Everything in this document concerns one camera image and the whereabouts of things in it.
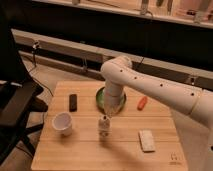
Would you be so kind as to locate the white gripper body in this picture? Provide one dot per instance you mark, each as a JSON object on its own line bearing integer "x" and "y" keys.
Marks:
{"x": 112, "y": 105}

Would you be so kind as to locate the small white bottle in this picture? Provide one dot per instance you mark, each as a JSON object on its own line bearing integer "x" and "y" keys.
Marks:
{"x": 104, "y": 126}

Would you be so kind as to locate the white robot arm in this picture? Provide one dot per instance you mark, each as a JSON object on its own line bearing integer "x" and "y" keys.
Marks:
{"x": 197, "y": 103}

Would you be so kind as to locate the green ceramic bowl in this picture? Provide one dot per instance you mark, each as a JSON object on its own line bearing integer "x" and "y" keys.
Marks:
{"x": 100, "y": 101}

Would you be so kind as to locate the orange carrot toy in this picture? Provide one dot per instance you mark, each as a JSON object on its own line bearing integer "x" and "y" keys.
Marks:
{"x": 142, "y": 103}

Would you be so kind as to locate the black rectangular block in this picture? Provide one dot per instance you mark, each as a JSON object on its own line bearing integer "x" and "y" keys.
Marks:
{"x": 73, "y": 102}

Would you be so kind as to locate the beige sponge block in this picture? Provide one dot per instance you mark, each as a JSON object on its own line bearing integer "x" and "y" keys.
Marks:
{"x": 147, "y": 140}

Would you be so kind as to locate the white cup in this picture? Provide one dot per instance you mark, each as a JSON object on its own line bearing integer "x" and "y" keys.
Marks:
{"x": 62, "y": 123}

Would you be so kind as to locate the black office chair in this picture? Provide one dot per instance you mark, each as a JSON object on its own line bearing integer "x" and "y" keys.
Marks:
{"x": 18, "y": 95}

